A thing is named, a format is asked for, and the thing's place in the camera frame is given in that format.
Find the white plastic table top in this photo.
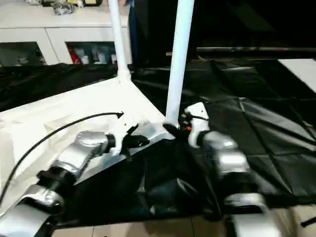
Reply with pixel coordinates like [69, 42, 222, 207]
[0, 75, 174, 215]

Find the clear glass ornament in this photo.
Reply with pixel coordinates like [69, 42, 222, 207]
[51, 0, 76, 15]

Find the white sideboard with glass doors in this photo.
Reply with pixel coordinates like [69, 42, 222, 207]
[0, 0, 133, 66]

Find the black work mat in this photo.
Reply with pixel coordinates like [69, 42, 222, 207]
[0, 57, 316, 228]

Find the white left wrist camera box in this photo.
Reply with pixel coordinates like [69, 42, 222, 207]
[106, 115, 140, 158]

